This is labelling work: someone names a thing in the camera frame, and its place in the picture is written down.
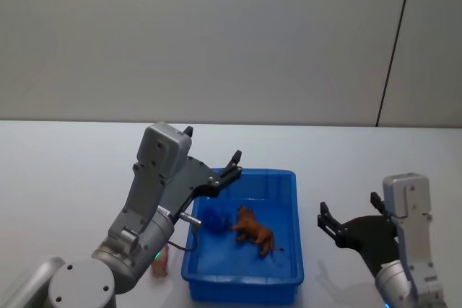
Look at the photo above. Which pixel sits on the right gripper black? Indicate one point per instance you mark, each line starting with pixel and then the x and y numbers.
pixel 371 236

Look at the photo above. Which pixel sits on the blue plastic bin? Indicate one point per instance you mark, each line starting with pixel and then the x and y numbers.
pixel 285 228

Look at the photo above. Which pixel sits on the tan toy figure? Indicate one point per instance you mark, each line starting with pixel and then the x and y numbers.
pixel 160 264

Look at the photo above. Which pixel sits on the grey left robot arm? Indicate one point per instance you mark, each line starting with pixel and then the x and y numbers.
pixel 151 185

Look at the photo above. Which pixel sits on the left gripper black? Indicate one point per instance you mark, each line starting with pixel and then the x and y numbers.
pixel 187 185

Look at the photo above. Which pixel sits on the brown toy lion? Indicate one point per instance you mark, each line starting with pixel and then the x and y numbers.
pixel 254 230

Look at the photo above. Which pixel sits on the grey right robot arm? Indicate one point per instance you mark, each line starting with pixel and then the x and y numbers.
pixel 411 214

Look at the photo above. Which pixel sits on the blue spiky toy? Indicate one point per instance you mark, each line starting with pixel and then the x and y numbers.
pixel 216 219

